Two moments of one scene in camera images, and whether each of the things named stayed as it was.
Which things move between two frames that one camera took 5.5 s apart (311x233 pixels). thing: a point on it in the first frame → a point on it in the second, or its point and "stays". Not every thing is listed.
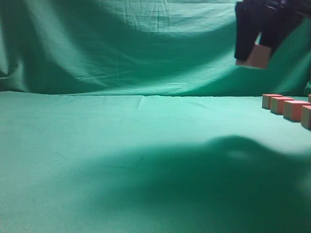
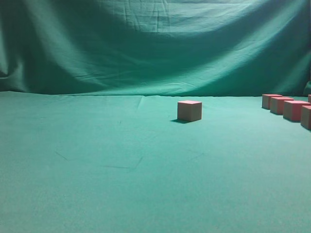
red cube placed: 259,58 → 189,110
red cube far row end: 266,100 stays
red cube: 305,116 stays
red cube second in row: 277,104 stays
